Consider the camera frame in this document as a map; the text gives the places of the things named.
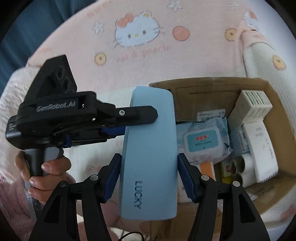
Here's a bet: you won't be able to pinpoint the pink fluffy sleeve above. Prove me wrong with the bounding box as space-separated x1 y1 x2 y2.
1 67 39 240

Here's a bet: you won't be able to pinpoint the baby wipes pack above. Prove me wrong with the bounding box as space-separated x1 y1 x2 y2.
176 117 232 165

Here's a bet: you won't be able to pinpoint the light blue glasses case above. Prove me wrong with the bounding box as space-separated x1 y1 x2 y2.
119 86 178 220

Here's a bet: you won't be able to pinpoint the person's left hand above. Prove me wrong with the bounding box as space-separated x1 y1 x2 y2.
15 151 71 204

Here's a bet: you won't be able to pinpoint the pink cat peach blanket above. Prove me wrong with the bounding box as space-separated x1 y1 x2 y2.
0 0 296 241

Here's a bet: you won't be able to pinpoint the white ridged box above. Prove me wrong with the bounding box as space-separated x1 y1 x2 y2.
227 90 273 132

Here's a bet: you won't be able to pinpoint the orange tissue pack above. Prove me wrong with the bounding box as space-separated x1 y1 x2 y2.
199 162 216 180

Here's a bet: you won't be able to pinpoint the white paper tube rolls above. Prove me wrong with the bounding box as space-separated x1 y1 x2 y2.
232 153 256 188

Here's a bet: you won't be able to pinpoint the brown cardboard box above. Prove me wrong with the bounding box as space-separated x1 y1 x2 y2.
108 77 296 241

